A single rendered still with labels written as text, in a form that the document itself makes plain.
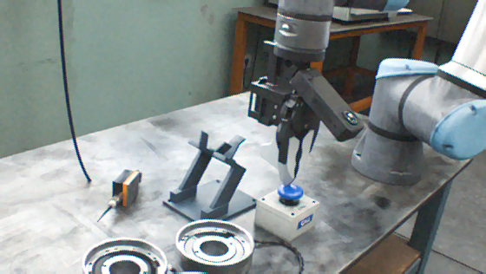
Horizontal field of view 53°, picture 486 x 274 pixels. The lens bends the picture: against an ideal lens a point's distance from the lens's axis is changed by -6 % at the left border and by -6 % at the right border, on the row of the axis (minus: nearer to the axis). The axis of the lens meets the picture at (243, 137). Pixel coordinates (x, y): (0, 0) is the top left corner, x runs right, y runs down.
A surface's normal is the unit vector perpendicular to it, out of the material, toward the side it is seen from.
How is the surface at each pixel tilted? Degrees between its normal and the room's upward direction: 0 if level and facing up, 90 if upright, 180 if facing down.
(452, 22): 90
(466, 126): 97
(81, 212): 0
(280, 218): 90
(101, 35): 90
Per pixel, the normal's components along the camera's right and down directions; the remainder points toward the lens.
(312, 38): 0.29, 0.40
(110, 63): 0.75, 0.33
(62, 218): 0.11, -0.92
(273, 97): -0.66, 0.23
